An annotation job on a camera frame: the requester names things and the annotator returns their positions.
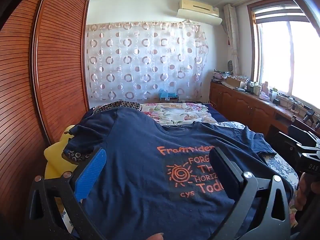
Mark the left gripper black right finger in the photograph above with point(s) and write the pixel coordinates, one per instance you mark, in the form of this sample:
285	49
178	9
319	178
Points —
260	209

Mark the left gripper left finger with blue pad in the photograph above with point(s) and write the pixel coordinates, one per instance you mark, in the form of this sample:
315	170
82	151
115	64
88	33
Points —
54	210

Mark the navy blue printed t-shirt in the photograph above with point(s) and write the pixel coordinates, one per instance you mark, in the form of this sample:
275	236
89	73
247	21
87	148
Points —
162	179

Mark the person right hand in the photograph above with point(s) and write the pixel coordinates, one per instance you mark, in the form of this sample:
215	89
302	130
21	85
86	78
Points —
306	184

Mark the yellow pillow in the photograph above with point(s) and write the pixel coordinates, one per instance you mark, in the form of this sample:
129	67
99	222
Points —
56	164

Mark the blue white floral bedspread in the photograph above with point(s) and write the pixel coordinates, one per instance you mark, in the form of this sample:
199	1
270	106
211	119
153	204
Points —
276	162

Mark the brown wooden sideboard cabinet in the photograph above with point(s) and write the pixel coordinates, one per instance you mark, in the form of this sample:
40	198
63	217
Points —
259	115

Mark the cardboard box on sideboard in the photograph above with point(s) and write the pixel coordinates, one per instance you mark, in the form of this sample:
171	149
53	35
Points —
236	81

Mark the floral pink green blanket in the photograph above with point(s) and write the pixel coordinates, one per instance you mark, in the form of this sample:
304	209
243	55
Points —
167	114

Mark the light blue toy on box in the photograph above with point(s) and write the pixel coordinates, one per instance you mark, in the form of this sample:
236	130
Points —
167	97

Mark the white circle-pattern sheer curtain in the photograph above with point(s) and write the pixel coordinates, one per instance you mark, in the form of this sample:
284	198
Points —
135	61

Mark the brown louvered wooden wardrobe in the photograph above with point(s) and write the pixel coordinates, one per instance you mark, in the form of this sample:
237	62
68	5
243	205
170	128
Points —
42	90

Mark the beige window side curtain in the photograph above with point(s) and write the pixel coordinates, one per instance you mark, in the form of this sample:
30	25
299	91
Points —
231	21

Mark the black ring-pattern folded cloth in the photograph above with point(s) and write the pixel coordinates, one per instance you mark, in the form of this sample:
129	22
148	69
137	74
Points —
127	104

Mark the bright window with wooden frame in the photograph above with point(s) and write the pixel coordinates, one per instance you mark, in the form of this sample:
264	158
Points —
285	50

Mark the white wall air conditioner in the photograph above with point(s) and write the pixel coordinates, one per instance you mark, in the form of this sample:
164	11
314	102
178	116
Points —
199	12

